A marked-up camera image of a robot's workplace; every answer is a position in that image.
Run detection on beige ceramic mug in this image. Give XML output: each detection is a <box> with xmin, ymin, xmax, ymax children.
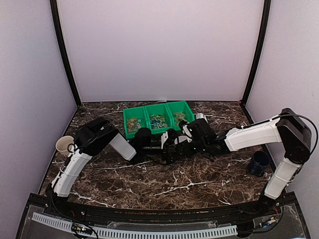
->
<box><xmin>55</xmin><ymin>135</ymin><xmax>74</xmax><ymax>157</ymax></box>

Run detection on dark blue mug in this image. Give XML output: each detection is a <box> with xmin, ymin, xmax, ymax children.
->
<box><xmin>247</xmin><ymin>151</ymin><xmax>270</xmax><ymax>177</ymax></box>

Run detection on green yellow gummy candies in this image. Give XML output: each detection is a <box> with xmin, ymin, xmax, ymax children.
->
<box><xmin>173</xmin><ymin>112</ymin><xmax>187</xmax><ymax>126</ymax></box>

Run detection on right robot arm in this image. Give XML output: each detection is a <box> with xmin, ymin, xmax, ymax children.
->
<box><xmin>174</xmin><ymin>108</ymin><xmax>318</xmax><ymax>216</ymax></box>

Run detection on right black frame post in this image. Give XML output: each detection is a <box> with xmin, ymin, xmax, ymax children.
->
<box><xmin>240</xmin><ymin>0</ymin><xmax>272</xmax><ymax>105</ymax></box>

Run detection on metal scoop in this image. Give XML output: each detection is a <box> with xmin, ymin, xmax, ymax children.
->
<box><xmin>195</xmin><ymin>113</ymin><xmax>208</xmax><ymax>122</ymax></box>

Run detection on white jar lid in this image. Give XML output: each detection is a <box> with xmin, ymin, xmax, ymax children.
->
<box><xmin>176</xmin><ymin>139</ymin><xmax>189</xmax><ymax>150</ymax></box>

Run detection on left black frame post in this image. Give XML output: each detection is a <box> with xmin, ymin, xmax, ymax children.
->
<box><xmin>49</xmin><ymin>0</ymin><xmax>82</xmax><ymax>105</ymax></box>

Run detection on black front rail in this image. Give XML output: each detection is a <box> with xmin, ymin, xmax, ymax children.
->
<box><xmin>44</xmin><ymin>189</ymin><xmax>297</xmax><ymax>226</ymax></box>

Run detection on wrapped colourful candies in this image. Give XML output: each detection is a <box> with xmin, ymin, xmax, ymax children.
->
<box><xmin>150</xmin><ymin>115</ymin><xmax>168</xmax><ymax>129</ymax></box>

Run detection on green three-compartment bin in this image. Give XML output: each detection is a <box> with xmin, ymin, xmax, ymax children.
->
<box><xmin>123</xmin><ymin>101</ymin><xmax>195</xmax><ymax>139</ymax></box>

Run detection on black frame post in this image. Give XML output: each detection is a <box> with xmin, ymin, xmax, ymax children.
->
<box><xmin>49</xmin><ymin>0</ymin><xmax>82</xmax><ymax>105</ymax></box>
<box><xmin>240</xmin><ymin>0</ymin><xmax>272</xmax><ymax>105</ymax></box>

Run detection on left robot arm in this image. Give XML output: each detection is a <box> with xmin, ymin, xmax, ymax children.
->
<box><xmin>46</xmin><ymin>117</ymin><xmax>177</xmax><ymax>198</ymax></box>

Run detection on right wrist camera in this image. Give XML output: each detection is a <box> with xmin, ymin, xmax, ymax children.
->
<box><xmin>178</xmin><ymin>118</ymin><xmax>217</xmax><ymax>144</ymax></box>

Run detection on star gummy candies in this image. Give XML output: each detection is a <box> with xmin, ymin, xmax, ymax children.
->
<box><xmin>127</xmin><ymin>117</ymin><xmax>143</xmax><ymax>133</ymax></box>

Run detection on white slotted cable duct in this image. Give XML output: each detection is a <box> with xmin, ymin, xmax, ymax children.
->
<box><xmin>31</xmin><ymin>213</ymin><xmax>238</xmax><ymax>239</ymax></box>

